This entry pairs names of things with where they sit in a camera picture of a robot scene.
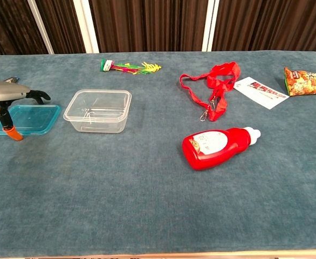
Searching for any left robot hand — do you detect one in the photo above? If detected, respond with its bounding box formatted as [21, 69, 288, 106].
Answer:
[0, 79, 51, 142]

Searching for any teal plastic lid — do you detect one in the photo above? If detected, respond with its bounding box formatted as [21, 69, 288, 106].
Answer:
[0, 104, 61, 136]

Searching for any clear plastic container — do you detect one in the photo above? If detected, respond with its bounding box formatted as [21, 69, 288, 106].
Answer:
[63, 89, 133, 134]

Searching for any colourful feather shuttlecock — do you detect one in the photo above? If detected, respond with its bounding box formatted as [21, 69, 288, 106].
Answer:
[100, 59, 162, 76]

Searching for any teal table cloth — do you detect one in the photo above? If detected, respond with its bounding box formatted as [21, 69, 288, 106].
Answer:
[0, 51, 316, 257]

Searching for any dark brown curtain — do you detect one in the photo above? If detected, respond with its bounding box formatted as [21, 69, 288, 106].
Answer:
[0, 0, 316, 56]

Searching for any red ketchup bottle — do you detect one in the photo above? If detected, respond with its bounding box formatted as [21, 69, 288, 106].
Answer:
[182, 126, 262, 171]

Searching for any white card red print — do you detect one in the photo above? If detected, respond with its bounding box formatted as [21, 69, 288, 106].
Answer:
[233, 76, 290, 110]

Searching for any green orange snack bag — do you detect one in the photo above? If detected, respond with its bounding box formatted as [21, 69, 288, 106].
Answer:
[284, 66, 316, 97]

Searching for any white frame post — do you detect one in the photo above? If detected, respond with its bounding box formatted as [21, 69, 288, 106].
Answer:
[27, 0, 55, 55]
[73, 0, 100, 54]
[201, 0, 220, 52]

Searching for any red lanyard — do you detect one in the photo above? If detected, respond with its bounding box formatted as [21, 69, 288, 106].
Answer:
[179, 61, 242, 122]

